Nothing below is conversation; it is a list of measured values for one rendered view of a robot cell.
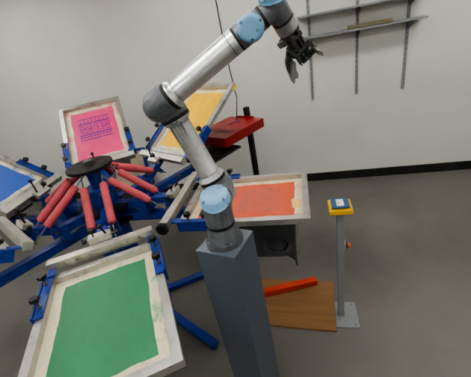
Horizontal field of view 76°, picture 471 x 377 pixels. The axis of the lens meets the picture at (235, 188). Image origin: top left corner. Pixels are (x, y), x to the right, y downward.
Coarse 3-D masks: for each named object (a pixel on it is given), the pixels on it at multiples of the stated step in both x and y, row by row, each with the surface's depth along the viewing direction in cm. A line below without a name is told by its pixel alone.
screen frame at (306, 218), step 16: (256, 176) 220; (272, 176) 216; (288, 176) 214; (304, 176) 207; (304, 192) 188; (192, 208) 198; (304, 208) 173; (240, 224) 173; (256, 224) 172; (272, 224) 170
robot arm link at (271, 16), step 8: (264, 0) 92; (272, 0) 91; (280, 0) 92; (264, 8) 94; (272, 8) 93; (280, 8) 94; (288, 8) 95; (272, 16) 95; (280, 16) 96; (288, 16) 96; (272, 24) 98; (280, 24) 98
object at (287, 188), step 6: (240, 186) 218; (246, 186) 216; (252, 186) 214; (258, 186) 213; (264, 186) 211; (270, 186) 210; (276, 186) 208; (282, 186) 207; (288, 186) 205; (294, 186) 204; (240, 192) 210; (282, 192) 200; (288, 192) 198; (294, 192) 197; (234, 198) 204
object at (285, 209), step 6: (282, 198) 193; (288, 198) 192; (294, 198) 190; (234, 204) 197; (282, 204) 187; (288, 204) 186; (234, 210) 190; (282, 210) 181; (288, 210) 180; (294, 210) 179; (198, 216) 192; (234, 216) 184; (240, 216) 183; (246, 216) 182; (252, 216) 181; (258, 216) 180
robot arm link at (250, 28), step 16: (256, 16) 82; (240, 32) 84; (256, 32) 84; (208, 48) 90; (224, 48) 88; (240, 48) 88; (192, 64) 91; (208, 64) 90; (224, 64) 91; (176, 80) 93; (192, 80) 92; (208, 80) 94; (144, 96) 100; (160, 96) 94; (176, 96) 95; (144, 112) 102; (160, 112) 97
